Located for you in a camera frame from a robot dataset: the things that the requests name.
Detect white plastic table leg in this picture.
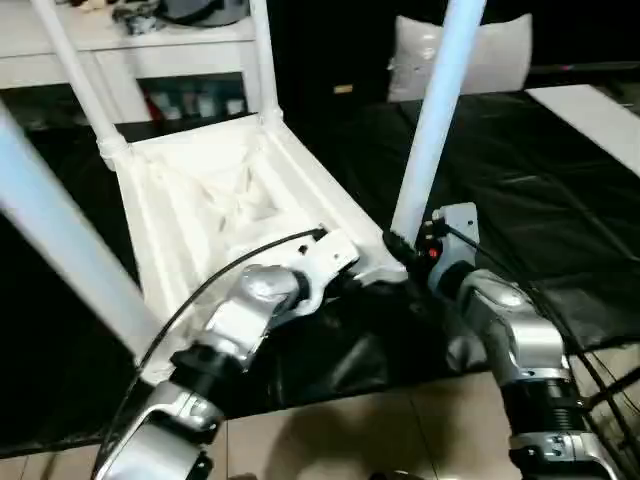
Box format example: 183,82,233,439
392,0,489,247
0,99,164,362
247,0,284,127
32,0,132,162

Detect white plastic table top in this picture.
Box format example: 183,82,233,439
102,115,409,387

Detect black work mat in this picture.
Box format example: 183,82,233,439
0,87,640,446

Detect white flat panel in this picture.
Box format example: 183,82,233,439
524,83,640,180

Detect grey cushion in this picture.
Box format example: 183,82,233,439
387,13,534,104

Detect black speaker with gold label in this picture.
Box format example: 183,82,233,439
272,0,404,116

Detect black stand leg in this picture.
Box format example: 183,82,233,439
579,374,640,416

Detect grey helmet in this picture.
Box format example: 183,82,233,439
159,0,249,27

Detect white sideboard with glass doors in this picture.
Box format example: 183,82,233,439
0,0,262,129

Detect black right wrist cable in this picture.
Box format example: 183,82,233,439
438,219,640,451

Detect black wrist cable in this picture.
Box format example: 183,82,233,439
97,227,329,480
438,219,640,451

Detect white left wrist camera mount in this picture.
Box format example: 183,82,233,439
293,228,362,320

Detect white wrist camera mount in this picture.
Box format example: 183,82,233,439
293,228,362,320
428,202,482,292

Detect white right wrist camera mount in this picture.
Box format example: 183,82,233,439
428,202,482,292

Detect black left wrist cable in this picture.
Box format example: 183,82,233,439
97,227,329,480

